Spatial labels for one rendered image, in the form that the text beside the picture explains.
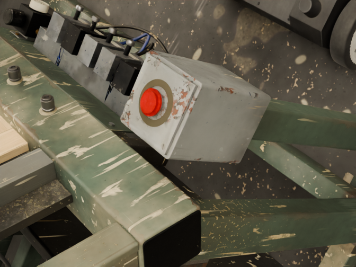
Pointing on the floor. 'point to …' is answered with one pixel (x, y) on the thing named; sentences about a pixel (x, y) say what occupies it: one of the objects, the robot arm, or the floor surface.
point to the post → (306, 126)
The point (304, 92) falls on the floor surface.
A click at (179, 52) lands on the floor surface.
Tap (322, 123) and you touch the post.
